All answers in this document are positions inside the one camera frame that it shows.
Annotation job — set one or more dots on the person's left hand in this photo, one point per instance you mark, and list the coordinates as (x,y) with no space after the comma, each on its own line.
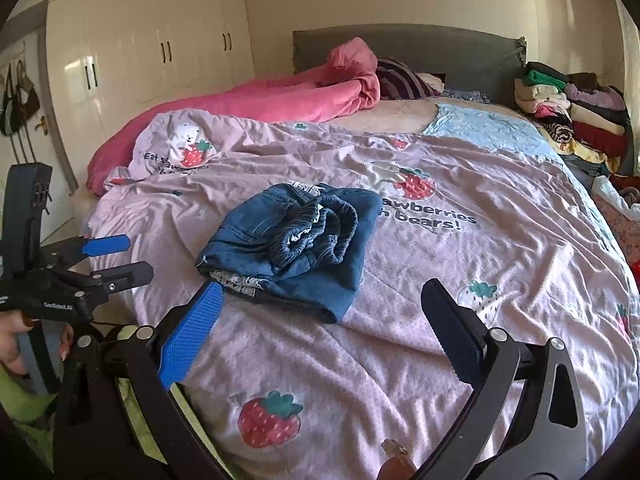
(12,340)

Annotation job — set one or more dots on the white door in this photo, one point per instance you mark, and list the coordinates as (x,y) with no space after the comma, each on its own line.
(52,85)

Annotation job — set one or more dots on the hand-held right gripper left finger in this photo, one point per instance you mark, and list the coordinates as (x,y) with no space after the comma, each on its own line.
(192,335)

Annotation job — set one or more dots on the colourful floral cloth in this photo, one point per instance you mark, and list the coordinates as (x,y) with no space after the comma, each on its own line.
(622,225)

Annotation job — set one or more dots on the person's left forearm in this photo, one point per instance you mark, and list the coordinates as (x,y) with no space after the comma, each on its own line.
(20,410)

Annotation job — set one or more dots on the blue floral pillow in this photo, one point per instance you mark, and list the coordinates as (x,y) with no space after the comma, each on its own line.
(465,96)

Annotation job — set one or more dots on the stack of folded clothes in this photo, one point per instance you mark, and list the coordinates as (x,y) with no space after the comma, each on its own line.
(580,110)

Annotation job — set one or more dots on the white plastic bag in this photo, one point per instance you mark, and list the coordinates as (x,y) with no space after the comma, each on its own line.
(612,190)

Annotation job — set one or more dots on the brown hanging bag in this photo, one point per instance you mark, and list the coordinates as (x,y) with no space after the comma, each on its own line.
(29,97)

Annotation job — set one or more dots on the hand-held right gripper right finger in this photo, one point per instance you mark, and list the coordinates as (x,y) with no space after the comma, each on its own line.
(450,325)

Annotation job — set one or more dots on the blue denim pants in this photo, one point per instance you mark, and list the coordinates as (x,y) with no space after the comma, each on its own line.
(300,240)

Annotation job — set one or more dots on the white wardrobe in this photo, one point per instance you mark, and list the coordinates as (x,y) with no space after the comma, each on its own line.
(150,35)

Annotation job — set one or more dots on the dark striped hanging bag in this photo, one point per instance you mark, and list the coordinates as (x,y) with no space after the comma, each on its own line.
(8,110)

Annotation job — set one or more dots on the pink strawberry printed blanket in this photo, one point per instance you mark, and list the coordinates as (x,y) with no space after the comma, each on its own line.
(475,270)

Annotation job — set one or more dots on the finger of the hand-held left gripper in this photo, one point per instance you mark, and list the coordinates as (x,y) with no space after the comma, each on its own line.
(127,276)
(107,245)

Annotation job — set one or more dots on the purple striped pillow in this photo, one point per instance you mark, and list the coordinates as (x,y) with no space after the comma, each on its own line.
(402,80)

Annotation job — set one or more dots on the amber plastic object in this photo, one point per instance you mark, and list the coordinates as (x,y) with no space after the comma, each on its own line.
(397,460)

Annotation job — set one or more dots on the light blue cloth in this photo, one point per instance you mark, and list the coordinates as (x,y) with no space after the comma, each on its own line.
(490,130)

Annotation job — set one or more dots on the pink duvet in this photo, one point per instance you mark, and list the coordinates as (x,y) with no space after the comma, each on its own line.
(280,97)

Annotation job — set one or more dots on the dark red cloth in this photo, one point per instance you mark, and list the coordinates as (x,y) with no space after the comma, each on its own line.
(627,181)

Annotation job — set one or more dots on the grey bed headboard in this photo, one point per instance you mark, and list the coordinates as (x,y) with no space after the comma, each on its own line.
(440,50)

